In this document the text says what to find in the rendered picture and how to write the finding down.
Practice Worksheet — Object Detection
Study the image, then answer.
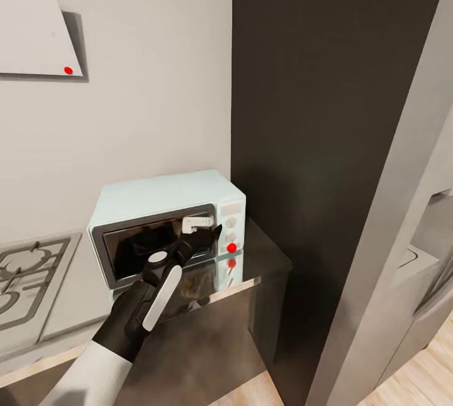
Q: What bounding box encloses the microwave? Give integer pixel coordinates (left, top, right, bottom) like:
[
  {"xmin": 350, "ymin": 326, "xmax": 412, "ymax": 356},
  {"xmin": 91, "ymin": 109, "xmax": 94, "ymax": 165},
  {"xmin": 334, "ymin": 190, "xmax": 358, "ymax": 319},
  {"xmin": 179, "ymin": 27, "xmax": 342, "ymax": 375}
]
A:
[{"xmin": 87, "ymin": 169, "xmax": 246, "ymax": 290}]

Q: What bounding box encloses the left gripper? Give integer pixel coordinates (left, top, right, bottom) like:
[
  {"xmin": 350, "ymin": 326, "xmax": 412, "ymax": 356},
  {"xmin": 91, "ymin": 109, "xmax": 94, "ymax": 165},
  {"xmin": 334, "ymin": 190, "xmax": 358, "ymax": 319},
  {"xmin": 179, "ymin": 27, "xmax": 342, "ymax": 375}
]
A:
[{"xmin": 177, "ymin": 224, "xmax": 222, "ymax": 255}]

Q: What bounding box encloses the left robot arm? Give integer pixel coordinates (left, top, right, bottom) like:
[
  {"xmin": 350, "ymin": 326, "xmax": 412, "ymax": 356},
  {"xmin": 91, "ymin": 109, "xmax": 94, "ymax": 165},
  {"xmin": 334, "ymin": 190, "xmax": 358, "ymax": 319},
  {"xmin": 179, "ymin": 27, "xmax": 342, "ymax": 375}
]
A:
[{"xmin": 39, "ymin": 217, "xmax": 222, "ymax": 406}]

